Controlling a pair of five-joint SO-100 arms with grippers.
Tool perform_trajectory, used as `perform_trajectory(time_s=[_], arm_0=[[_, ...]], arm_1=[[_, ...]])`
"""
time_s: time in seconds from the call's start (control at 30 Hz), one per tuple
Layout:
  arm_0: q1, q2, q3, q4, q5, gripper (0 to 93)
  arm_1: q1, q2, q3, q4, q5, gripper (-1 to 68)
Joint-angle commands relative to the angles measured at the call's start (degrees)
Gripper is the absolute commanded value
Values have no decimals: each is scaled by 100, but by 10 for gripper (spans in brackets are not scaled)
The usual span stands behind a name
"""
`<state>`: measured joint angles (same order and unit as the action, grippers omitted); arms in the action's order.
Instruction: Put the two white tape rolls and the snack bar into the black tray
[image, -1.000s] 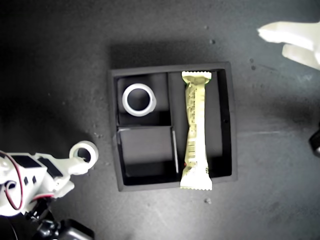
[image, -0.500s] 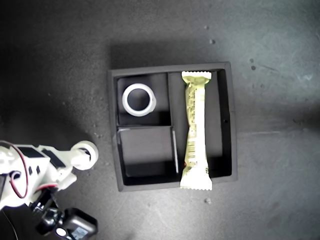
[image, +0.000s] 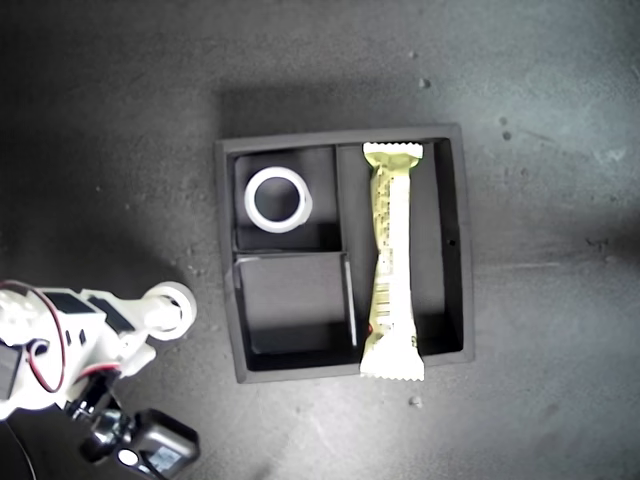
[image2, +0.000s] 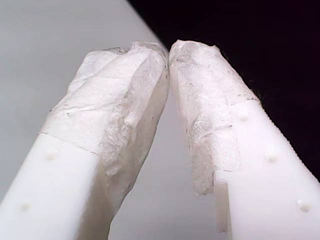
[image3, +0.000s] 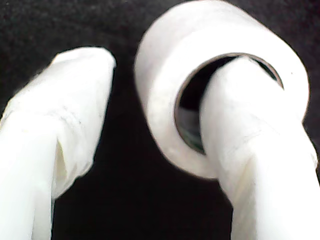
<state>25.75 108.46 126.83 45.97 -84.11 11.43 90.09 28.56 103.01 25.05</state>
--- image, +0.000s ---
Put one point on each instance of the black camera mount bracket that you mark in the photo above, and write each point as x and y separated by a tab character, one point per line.
97	395

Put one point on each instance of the snack bar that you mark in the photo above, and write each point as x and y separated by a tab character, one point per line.
395	225

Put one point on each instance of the small white tape roll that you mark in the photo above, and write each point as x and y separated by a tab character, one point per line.
187	305

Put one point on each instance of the large white tape roll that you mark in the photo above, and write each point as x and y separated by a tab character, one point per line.
250	205

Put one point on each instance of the black tray with wells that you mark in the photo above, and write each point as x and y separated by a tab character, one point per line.
295	295

